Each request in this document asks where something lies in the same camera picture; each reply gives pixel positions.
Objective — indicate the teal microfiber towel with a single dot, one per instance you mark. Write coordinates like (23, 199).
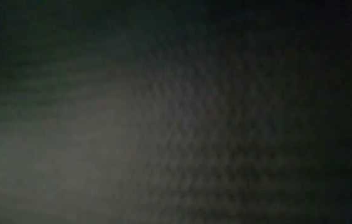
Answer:
(132, 124)

